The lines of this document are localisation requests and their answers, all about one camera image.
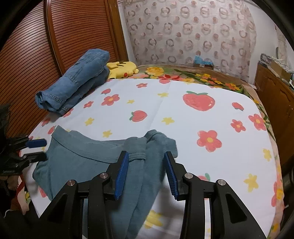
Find teal green shorts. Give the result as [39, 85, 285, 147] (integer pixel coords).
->
[32, 124, 178, 239]

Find wooden sideboard cabinet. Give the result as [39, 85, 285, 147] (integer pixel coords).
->
[255, 63, 294, 165]

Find cream lace side curtain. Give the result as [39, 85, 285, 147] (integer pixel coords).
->
[275, 25, 289, 63]

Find yellow pikachu plush toy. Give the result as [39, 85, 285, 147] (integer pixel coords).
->
[106, 61, 139, 79]

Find pink ring pattern curtain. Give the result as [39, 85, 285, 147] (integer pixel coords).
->
[122, 1, 257, 80]

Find wooden louvered wardrobe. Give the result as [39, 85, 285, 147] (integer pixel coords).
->
[1, 1, 128, 137]

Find floral orange green blanket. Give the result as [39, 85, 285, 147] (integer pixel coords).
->
[138, 65, 284, 238]

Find folded blue denim jeans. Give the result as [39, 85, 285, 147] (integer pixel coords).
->
[35, 49, 110, 116]

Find cardboard box with blue bag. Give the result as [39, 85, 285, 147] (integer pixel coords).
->
[193, 55, 214, 70]

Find white strawberry flower bedsheet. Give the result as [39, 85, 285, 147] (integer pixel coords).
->
[31, 78, 278, 235]

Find cardboard box on cabinet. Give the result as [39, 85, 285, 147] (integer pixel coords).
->
[271, 59, 293, 82]

